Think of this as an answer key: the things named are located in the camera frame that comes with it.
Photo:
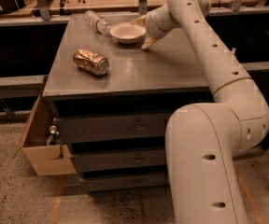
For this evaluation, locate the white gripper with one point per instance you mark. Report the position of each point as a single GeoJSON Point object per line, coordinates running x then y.
{"type": "Point", "coordinates": [150, 25]}

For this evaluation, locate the white paper bowl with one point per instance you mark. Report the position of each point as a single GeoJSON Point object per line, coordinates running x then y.
{"type": "Point", "coordinates": [126, 33]}

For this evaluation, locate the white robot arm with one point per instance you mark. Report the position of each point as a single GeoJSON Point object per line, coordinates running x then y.
{"type": "Point", "coordinates": [202, 139]}

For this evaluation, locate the clear plastic water bottle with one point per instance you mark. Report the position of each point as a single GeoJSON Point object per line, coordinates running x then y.
{"type": "Point", "coordinates": [100, 24]}

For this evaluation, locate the small clear sanitizer bottle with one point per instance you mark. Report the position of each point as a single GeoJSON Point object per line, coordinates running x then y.
{"type": "Point", "coordinates": [233, 51]}

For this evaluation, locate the gold soda can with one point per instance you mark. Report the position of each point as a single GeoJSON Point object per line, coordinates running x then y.
{"type": "Point", "coordinates": [91, 62]}

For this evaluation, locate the grey drawer cabinet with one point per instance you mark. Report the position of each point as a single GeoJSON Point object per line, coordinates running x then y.
{"type": "Point", "coordinates": [114, 125]}

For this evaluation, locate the cans inside cardboard box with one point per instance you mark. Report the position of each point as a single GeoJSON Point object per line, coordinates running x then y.
{"type": "Point", "coordinates": [54, 138]}

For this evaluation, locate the cardboard box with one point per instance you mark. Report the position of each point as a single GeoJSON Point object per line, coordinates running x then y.
{"type": "Point", "coordinates": [45, 159]}

